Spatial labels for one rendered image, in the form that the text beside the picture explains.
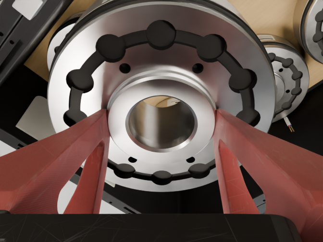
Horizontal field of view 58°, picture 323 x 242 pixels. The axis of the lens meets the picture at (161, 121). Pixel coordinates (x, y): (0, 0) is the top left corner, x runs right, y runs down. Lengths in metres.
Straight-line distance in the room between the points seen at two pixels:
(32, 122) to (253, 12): 0.25
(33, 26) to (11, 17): 0.02
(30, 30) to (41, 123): 0.12
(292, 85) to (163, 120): 0.22
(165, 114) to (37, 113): 0.21
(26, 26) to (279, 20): 0.24
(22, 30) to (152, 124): 0.14
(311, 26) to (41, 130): 0.29
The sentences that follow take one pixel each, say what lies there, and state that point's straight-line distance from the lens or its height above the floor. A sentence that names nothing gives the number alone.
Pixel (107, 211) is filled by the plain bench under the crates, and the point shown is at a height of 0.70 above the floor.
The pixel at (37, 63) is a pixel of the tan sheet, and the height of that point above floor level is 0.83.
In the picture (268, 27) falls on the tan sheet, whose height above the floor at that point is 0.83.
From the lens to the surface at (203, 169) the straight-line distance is 0.16.
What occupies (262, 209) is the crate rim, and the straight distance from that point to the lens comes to 0.37.
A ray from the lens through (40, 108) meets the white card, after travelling 0.35.
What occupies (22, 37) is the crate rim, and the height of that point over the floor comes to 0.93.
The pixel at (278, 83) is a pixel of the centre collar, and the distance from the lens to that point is 0.33.
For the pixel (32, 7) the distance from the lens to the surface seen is 0.22.
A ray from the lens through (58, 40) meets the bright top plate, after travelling 0.32.
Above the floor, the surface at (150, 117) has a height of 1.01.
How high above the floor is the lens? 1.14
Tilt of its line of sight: 53 degrees down
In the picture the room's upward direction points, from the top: 178 degrees counter-clockwise
